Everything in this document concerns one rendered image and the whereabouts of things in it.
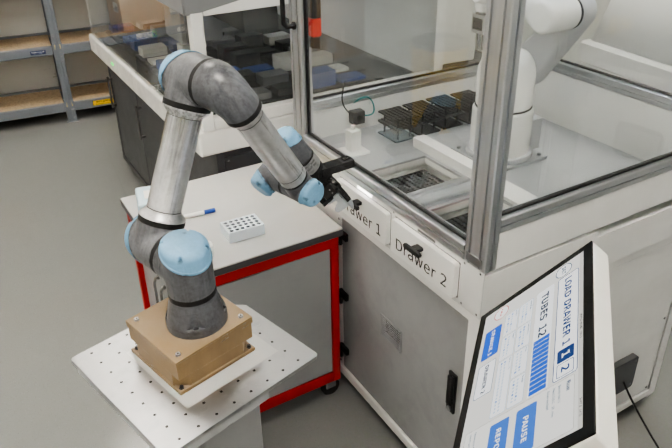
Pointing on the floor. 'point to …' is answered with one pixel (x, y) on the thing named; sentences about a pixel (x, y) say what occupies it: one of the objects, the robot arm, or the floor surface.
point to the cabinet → (387, 309)
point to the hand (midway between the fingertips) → (349, 201)
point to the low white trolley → (269, 269)
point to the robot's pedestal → (249, 433)
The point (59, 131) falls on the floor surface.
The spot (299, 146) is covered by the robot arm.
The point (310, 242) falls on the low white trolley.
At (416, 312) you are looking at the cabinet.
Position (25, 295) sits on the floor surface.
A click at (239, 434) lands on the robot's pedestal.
